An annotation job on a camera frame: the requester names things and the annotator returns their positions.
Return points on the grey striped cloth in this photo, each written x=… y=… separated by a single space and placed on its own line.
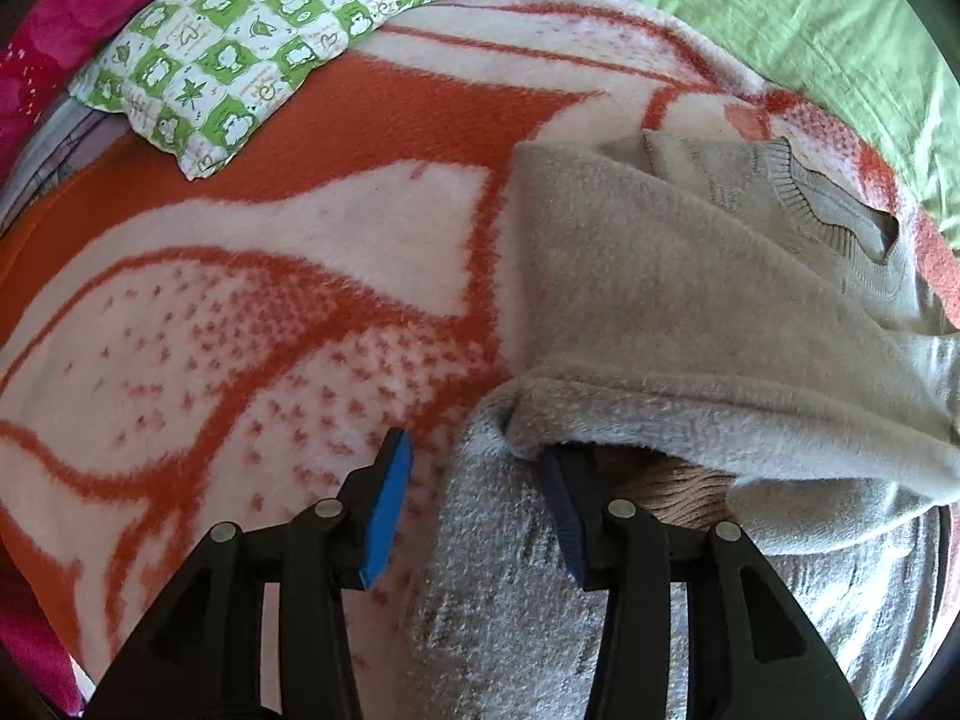
x=52 y=157

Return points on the light green duvet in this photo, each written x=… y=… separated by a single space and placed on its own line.
x=750 y=15

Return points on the pink floral bedsheet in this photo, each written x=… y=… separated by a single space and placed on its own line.
x=30 y=637

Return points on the grey knitted sweater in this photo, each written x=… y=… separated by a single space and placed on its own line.
x=675 y=300

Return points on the red rose print pillow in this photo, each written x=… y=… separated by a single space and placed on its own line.
x=75 y=15

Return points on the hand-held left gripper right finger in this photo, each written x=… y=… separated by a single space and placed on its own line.
x=559 y=499

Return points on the orange and white blanket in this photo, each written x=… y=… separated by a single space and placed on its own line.
x=262 y=330

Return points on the brown knitted cloth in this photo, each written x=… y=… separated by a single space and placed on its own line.
x=682 y=495

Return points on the green checked pillow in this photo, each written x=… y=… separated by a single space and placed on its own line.
x=255 y=37

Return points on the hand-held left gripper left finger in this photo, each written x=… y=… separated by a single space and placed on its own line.
x=386 y=487

